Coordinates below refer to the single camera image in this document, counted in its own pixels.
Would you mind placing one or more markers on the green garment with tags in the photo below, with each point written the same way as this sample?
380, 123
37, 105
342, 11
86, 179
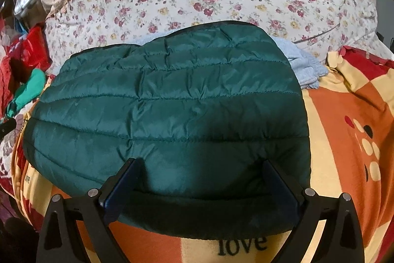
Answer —
29, 87

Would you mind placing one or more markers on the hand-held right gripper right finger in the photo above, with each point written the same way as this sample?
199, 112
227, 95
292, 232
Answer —
283, 189

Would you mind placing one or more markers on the orange red printed blanket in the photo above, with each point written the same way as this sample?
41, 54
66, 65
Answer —
338, 142

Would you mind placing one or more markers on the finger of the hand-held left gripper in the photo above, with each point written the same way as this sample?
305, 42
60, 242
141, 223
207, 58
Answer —
6, 128

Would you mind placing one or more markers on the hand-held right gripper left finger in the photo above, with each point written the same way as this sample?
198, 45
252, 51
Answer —
120, 189

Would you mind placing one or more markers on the light blue cloth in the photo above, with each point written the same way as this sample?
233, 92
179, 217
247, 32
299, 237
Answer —
304, 69

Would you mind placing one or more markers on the red bag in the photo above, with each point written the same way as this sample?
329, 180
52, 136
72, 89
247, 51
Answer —
29, 50

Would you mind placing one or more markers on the clear plastic bag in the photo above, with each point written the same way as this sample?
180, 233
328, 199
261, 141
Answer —
27, 2

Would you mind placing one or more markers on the green puffer jacket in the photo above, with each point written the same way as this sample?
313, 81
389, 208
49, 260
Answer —
172, 102

